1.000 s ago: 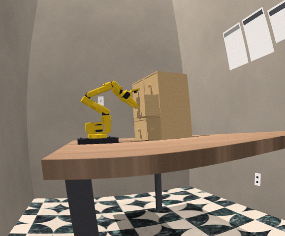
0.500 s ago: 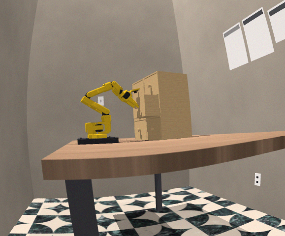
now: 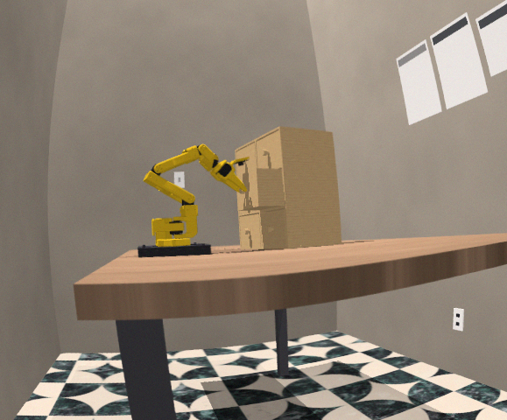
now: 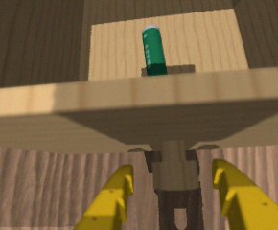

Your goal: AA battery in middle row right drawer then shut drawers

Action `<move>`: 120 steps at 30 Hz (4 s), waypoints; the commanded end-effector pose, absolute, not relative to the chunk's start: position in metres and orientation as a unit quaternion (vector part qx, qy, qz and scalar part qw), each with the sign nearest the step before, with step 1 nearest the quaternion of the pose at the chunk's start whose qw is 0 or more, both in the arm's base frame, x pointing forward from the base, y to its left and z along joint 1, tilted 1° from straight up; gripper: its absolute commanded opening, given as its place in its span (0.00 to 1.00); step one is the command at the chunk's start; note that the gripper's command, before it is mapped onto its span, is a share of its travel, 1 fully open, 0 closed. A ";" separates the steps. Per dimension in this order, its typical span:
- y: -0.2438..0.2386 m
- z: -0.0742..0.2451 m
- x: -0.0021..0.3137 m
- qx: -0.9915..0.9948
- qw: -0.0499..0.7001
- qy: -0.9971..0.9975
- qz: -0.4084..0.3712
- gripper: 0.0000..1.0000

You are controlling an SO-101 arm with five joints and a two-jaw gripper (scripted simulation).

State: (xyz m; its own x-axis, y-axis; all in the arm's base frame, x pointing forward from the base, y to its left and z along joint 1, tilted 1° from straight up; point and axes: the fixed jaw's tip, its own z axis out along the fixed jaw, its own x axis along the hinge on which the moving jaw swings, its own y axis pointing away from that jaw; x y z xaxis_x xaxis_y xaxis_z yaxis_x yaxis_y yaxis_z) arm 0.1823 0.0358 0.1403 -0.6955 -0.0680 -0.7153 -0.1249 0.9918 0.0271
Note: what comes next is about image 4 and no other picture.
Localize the green aa battery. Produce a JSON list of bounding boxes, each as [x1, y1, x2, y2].
[[142, 25, 168, 76]]

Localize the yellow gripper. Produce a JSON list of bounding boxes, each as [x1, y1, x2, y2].
[[73, 158, 278, 230]]

